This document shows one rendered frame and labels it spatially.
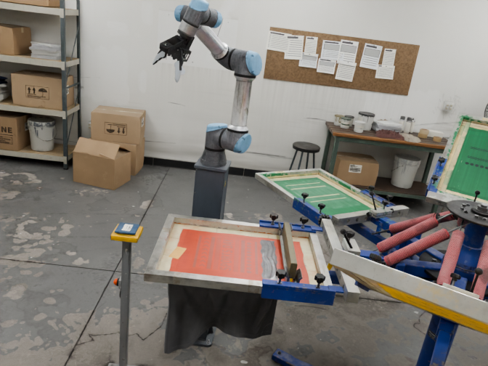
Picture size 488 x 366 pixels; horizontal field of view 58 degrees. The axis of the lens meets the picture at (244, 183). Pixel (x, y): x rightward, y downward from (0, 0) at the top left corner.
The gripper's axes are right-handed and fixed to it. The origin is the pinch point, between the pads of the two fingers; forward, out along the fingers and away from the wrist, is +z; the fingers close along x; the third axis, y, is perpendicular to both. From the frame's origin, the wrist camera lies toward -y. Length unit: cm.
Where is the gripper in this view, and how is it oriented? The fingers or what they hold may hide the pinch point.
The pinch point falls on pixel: (163, 73)
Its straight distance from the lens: 204.9
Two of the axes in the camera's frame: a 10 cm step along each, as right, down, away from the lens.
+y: 4.4, -1.5, 8.8
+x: -7.6, -6.0, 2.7
